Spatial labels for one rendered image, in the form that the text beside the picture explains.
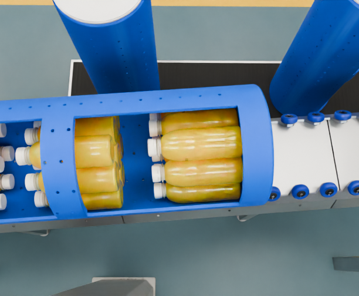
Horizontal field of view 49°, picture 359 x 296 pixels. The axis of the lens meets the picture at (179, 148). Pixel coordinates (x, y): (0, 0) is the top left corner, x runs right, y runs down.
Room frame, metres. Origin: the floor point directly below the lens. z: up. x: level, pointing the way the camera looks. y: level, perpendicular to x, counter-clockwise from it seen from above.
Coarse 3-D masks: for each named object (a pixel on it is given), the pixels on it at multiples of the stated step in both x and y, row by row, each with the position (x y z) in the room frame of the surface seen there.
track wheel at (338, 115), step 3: (336, 111) 0.40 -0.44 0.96; (339, 111) 0.40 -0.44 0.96; (342, 111) 0.39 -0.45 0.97; (345, 111) 0.40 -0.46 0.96; (348, 111) 0.40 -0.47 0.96; (336, 114) 0.38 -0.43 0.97; (339, 114) 0.38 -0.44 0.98; (342, 114) 0.38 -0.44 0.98; (345, 114) 0.38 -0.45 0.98; (348, 114) 0.38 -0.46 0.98; (336, 117) 0.37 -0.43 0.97; (339, 117) 0.37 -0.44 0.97; (342, 117) 0.37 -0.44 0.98; (345, 117) 0.37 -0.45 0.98; (348, 117) 0.37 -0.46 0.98
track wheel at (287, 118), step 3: (285, 114) 0.39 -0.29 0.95; (288, 114) 0.39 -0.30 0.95; (291, 114) 0.39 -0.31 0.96; (282, 117) 0.37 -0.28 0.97; (285, 117) 0.37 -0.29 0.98; (288, 117) 0.37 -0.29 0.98; (291, 117) 0.37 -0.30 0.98; (294, 117) 0.37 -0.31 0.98; (282, 120) 0.36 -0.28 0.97; (285, 120) 0.36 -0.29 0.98; (288, 120) 0.36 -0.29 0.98; (291, 120) 0.36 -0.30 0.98; (294, 120) 0.36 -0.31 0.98; (285, 123) 0.35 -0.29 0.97; (288, 123) 0.35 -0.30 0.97; (291, 123) 0.35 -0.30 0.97
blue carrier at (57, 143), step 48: (96, 96) 0.34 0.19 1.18; (144, 96) 0.33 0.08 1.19; (192, 96) 0.33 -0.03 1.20; (240, 96) 0.33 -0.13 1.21; (0, 144) 0.28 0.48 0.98; (48, 144) 0.21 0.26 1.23; (144, 144) 0.29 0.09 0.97; (0, 192) 0.15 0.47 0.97; (48, 192) 0.12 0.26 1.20; (144, 192) 0.16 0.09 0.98
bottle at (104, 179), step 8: (88, 168) 0.18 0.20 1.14; (96, 168) 0.18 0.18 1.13; (104, 168) 0.18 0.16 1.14; (112, 168) 0.18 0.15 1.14; (40, 176) 0.17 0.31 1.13; (80, 176) 0.16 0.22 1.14; (88, 176) 0.17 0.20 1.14; (96, 176) 0.17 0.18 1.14; (104, 176) 0.17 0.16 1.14; (112, 176) 0.17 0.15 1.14; (40, 184) 0.15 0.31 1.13; (80, 184) 0.15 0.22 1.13; (88, 184) 0.15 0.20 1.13; (96, 184) 0.15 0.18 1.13; (104, 184) 0.15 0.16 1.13; (112, 184) 0.15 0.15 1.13; (80, 192) 0.13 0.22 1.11; (88, 192) 0.13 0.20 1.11; (96, 192) 0.14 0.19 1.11; (104, 192) 0.14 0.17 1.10
